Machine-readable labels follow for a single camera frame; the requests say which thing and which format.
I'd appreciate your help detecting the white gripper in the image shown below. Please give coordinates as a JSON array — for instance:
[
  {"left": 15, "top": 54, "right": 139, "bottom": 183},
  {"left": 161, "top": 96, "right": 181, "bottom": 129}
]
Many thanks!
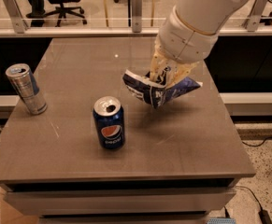
[{"left": 150, "top": 5, "right": 220, "bottom": 88}]

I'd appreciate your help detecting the blue chip bag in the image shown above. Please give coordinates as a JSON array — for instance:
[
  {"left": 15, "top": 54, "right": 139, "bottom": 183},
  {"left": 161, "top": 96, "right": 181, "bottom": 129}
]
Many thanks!
[{"left": 123, "top": 67, "right": 202, "bottom": 108}]

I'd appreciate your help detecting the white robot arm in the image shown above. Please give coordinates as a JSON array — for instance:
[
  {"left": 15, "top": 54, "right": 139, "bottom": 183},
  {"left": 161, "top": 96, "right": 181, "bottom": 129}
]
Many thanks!
[{"left": 150, "top": 0, "right": 249, "bottom": 86}]

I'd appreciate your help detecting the blue pepsi can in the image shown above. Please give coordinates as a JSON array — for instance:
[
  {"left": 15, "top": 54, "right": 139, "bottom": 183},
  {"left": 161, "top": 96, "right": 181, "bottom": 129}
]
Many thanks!
[{"left": 93, "top": 96, "right": 125, "bottom": 149}]

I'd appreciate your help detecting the silver energy drink can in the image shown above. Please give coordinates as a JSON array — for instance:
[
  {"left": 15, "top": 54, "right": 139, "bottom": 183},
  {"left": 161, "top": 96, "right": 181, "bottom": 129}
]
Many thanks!
[{"left": 6, "top": 63, "right": 47, "bottom": 115}]

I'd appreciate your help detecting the grey drawer cabinet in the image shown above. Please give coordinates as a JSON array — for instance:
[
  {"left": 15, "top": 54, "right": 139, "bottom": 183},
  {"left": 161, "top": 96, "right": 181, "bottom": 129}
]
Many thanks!
[{"left": 0, "top": 179, "right": 236, "bottom": 217}]

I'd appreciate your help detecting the blue box on floor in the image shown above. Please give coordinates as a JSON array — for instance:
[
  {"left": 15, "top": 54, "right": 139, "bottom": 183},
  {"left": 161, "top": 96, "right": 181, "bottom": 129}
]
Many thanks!
[{"left": 207, "top": 217, "right": 236, "bottom": 224}]

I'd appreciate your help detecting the glass railing with metal posts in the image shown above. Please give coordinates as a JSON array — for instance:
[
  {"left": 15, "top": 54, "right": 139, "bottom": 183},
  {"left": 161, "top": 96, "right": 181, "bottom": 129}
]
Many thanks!
[{"left": 0, "top": 0, "right": 272, "bottom": 37}]

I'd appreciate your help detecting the black power cable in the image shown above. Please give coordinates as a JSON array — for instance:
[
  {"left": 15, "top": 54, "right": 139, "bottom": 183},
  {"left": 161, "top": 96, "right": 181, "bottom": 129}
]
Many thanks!
[{"left": 223, "top": 135, "right": 272, "bottom": 224}]

